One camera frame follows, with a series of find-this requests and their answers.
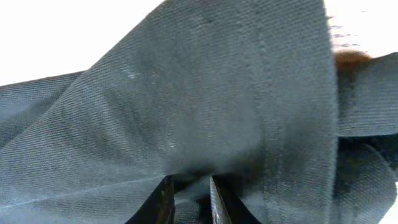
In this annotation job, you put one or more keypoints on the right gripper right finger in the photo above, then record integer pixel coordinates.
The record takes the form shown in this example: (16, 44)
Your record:
(226, 206)

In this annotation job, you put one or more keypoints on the black polo shirt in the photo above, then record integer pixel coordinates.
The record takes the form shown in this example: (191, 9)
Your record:
(246, 91)

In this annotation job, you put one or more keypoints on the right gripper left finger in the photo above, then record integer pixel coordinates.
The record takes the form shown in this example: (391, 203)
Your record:
(159, 207)

